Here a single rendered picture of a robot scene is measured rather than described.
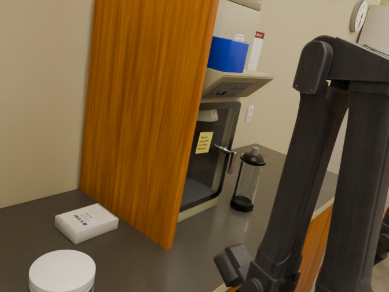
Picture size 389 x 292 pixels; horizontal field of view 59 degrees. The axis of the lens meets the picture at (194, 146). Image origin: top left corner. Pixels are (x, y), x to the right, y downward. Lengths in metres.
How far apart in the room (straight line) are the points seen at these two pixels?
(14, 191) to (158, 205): 0.53
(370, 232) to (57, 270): 0.59
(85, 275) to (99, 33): 0.79
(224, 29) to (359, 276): 0.84
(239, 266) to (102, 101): 0.78
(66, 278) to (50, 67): 0.73
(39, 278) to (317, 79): 0.63
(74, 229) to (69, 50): 0.60
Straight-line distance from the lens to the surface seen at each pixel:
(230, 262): 0.69
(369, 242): 0.51
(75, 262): 0.82
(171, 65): 0.99
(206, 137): 1.18
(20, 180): 1.34
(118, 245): 1.13
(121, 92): 1.15
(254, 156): 1.39
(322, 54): 0.48
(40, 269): 0.81
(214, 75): 0.99
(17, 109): 1.24
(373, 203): 0.49
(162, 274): 1.04
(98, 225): 1.14
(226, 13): 1.14
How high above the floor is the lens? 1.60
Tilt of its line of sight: 18 degrees down
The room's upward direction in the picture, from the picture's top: 11 degrees clockwise
